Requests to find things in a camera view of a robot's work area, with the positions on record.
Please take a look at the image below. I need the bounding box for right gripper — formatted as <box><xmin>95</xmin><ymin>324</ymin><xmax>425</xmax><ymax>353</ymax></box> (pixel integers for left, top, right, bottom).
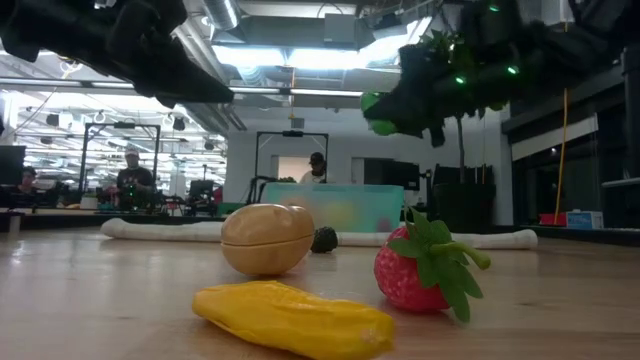
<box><xmin>366</xmin><ymin>29</ymin><xmax>506</xmax><ymax>149</ymax></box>

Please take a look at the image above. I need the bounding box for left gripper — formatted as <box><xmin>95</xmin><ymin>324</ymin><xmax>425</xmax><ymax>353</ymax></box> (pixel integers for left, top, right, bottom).
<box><xmin>54</xmin><ymin>0</ymin><xmax>236</xmax><ymax>110</ymax></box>

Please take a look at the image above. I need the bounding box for black blackberry toy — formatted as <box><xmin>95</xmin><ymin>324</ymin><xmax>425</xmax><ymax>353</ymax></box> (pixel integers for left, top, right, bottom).
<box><xmin>310</xmin><ymin>226</ymin><xmax>340</xmax><ymax>254</ymax></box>

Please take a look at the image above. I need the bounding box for red strawberry with leafy stem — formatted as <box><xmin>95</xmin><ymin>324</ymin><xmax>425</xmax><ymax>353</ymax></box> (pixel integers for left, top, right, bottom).
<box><xmin>373</xmin><ymin>205</ymin><xmax>493</xmax><ymax>324</ymax></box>

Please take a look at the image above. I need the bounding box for yellow banana toy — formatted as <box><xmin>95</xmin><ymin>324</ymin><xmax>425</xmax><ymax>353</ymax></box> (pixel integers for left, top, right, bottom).
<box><xmin>192</xmin><ymin>280</ymin><xmax>396</xmax><ymax>360</ymax></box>

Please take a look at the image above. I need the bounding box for teal translucent tupperware container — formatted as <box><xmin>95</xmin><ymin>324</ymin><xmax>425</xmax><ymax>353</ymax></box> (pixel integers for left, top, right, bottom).
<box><xmin>263</xmin><ymin>182</ymin><xmax>405</xmax><ymax>234</ymax></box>

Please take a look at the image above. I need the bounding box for black monitor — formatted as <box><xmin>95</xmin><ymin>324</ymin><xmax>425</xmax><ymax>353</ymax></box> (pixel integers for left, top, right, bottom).
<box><xmin>0</xmin><ymin>144</ymin><xmax>27</xmax><ymax>186</ymax></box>
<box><xmin>363</xmin><ymin>158</ymin><xmax>421</xmax><ymax>191</ymax></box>

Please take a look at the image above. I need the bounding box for potted green plant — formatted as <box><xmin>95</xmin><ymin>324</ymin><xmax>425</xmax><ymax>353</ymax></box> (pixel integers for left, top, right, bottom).
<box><xmin>399</xmin><ymin>27</ymin><xmax>506</xmax><ymax>234</ymax></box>

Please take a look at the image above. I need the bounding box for person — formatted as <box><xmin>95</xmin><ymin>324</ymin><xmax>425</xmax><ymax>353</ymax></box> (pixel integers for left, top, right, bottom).
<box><xmin>298</xmin><ymin>151</ymin><xmax>328</xmax><ymax>185</ymax></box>
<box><xmin>17</xmin><ymin>165</ymin><xmax>40</xmax><ymax>196</ymax></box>
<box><xmin>114</xmin><ymin>144</ymin><xmax>156</xmax><ymax>211</ymax></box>

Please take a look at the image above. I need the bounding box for white plaid cloth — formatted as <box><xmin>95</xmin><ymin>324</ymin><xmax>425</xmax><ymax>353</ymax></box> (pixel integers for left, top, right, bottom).
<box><xmin>99</xmin><ymin>217</ymin><xmax>539</xmax><ymax>251</ymax></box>

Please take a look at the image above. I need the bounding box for red bin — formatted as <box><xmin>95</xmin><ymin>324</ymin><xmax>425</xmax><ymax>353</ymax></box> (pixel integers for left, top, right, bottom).
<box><xmin>538</xmin><ymin>212</ymin><xmax>569</xmax><ymax>227</ymax></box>

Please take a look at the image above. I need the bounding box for tan potato toy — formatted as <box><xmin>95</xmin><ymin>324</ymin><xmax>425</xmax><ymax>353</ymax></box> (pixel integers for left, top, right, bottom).
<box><xmin>220</xmin><ymin>203</ymin><xmax>316</xmax><ymax>277</ymax></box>

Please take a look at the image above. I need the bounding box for blue and white box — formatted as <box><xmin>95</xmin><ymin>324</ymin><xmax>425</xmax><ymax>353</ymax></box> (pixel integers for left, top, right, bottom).
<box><xmin>565</xmin><ymin>210</ymin><xmax>605</xmax><ymax>230</ymax></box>

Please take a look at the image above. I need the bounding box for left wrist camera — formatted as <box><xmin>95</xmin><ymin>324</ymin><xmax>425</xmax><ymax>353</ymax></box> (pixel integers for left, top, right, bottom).
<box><xmin>107</xmin><ymin>0</ymin><xmax>189</xmax><ymax>54</ymax></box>

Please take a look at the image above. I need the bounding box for black background rig frame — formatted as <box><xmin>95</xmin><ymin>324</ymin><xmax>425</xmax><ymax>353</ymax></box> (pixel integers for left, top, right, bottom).
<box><xmin>254</xmin><ymin>130</ymin><xmax>330</xmax><ymax>204</ymax></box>
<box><xmin>78</xmin><ymin>122</ymin><xmax>161</xmax><ymax>194</ymax></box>

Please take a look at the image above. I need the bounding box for yellow cable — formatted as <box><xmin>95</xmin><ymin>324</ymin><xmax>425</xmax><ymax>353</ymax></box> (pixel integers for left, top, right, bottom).
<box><xmin>553</xmin><ymin>87</ymin><xmax>570</xmax><ymax>226</ymax></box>

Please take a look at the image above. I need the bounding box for black aluminium table frame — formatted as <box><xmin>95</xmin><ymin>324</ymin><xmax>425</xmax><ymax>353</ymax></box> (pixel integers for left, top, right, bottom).
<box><xmin>0</xmin><ymin>208</ymin><xmax>640</xmax><ymax>247</ymax></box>

